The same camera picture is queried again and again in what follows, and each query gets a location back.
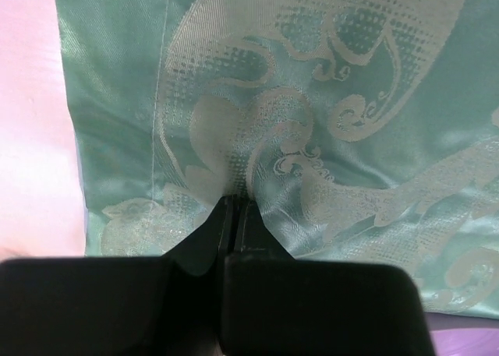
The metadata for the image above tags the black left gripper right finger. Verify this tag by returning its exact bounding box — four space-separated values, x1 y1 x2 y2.
224 201 434 355

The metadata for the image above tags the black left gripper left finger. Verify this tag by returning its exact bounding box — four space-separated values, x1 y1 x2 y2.
1 196 237 355

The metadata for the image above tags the lilac round plastic plate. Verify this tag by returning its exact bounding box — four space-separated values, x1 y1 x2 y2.
426 313 499 356

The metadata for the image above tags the teal patterned satin cloth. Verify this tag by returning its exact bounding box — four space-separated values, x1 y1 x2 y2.
55 0 498 318

